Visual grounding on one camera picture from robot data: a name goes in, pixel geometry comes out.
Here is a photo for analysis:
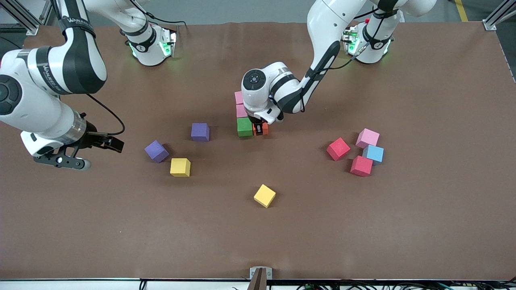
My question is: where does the green foam cube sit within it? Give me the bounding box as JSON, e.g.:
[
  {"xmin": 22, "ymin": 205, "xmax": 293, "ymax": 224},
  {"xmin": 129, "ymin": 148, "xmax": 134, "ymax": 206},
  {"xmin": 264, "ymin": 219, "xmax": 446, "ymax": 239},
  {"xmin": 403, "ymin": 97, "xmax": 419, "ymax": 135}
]
[{"xmin": 237, "ymin": 117, "xmax": 254, "ymax": 137}]

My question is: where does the purple foam cube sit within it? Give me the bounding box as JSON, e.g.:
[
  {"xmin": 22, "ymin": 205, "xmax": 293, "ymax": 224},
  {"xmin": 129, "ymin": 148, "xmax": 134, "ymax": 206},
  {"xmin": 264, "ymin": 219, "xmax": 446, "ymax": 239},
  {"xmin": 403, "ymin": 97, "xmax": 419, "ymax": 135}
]
[
  {"xmin": 191, "ymin": 123, "xmax": 210, "ymax": 142},
  {"xmin": 144, "ymin": 140, "xmax": 170, "ymax": 164}
]

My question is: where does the red foam cube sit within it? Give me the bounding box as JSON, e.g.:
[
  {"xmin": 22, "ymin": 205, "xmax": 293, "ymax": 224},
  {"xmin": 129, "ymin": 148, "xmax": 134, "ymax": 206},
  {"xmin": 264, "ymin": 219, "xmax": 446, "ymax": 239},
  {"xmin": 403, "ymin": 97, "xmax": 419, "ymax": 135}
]
[
  {"xmin": 326, "ymin": 137, "xmax": 351, "ymax": 162},
  {"xmin": 350, "ymin": 155, "xmax": 374, "ymax": 177}
]

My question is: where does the large table mat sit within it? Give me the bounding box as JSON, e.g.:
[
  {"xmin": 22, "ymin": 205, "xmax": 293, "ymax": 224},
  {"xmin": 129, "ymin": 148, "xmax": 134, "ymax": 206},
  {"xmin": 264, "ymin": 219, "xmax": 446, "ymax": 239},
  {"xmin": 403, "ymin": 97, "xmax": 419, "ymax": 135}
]
[{"xmin": 0, "ymin": 20, "xmax": 516, "ymax": 281}]

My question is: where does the yellow foam cube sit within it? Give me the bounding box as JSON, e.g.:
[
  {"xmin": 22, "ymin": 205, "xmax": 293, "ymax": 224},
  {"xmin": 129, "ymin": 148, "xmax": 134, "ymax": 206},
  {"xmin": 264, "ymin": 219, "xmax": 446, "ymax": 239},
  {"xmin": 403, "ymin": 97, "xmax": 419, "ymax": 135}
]
[
  {"xmin": 254, "ymin": 184, "xmax": 277, "ymax": 208},
  {"xmin": 170, "ymin": 158, "xmax": 191, "ymax": 178}
]

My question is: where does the blue foam cube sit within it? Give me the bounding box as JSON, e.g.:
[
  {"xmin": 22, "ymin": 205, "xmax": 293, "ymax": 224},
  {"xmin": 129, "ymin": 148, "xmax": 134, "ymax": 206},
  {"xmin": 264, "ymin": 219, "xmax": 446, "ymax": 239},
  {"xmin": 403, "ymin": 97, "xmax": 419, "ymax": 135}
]
[{"xmin": 362, "ymin": 145, "xmax": 385, "ymax": 166}]

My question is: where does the aluminium frame profile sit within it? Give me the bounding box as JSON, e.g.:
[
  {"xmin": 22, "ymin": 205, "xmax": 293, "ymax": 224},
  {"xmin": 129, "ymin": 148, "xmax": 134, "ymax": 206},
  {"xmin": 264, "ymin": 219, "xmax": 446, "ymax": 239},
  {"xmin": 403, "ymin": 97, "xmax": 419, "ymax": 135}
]
[
  {"xmin": 0, "ymin": 0, "xmax": 40, "ymax": 36},
  {"xmin": 483, "ymin": 0, "xmax": 516, "ymax": 31},
  {"xmin": 40, "ymin": 0, "xmax": 56, "ymax": 25}
]

